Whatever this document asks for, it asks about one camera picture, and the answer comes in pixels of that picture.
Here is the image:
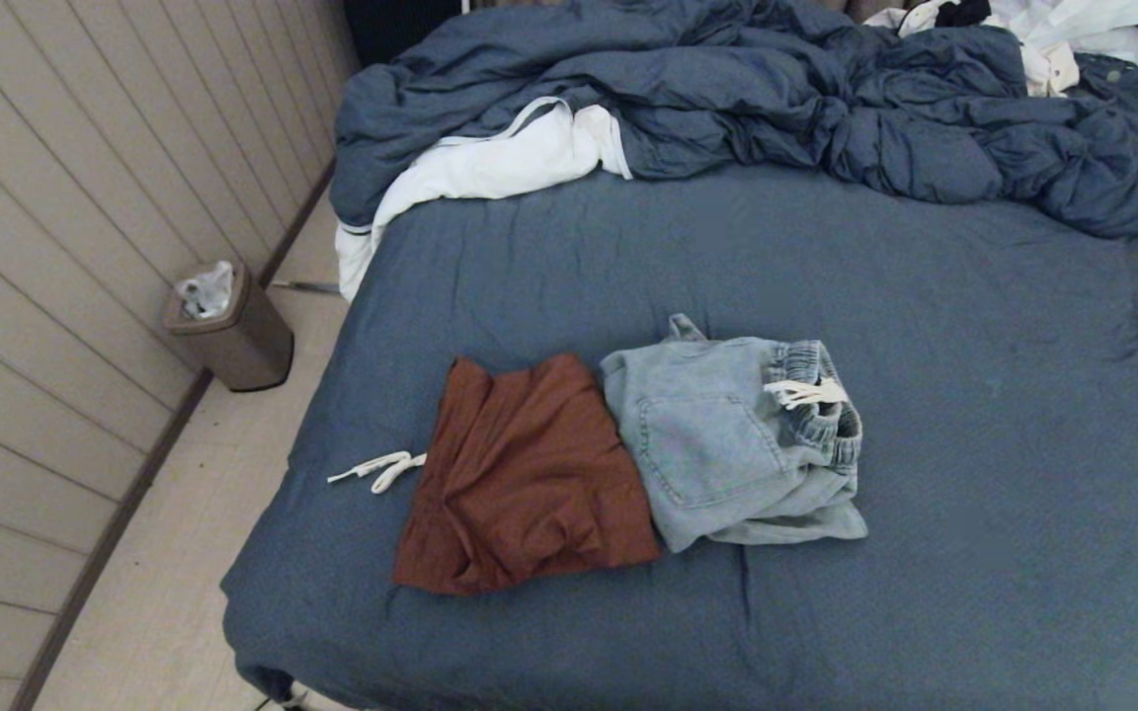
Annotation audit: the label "brown shorts with white print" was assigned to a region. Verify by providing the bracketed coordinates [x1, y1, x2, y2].
[327, 353, 664, 596]

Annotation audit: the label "light blue denim shorts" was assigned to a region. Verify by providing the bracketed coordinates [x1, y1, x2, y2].
[599, 314, 869, 554]

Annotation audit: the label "white clothes pile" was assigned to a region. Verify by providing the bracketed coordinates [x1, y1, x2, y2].
[863, 0, 1138, 98]

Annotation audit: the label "crumpled blue duvet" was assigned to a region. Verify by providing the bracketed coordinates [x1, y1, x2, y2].
[329, 0, 1138, 240]

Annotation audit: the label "brown trash bin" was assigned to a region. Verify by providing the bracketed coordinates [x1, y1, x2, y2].
[162, 261, 295, 393]

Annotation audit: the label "clear plastic bag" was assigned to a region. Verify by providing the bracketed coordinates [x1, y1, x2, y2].
[175, 261, 235, 320]

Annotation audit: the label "black furniture panel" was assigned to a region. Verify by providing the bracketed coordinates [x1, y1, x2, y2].
[344, 0, 471, 68]

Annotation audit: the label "bed with blue sheet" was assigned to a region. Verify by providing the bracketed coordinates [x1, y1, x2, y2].
[220, 163, 1138, 711]

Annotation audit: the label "black garment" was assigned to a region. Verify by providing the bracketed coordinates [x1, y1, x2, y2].
[935, 0, 993, 29]

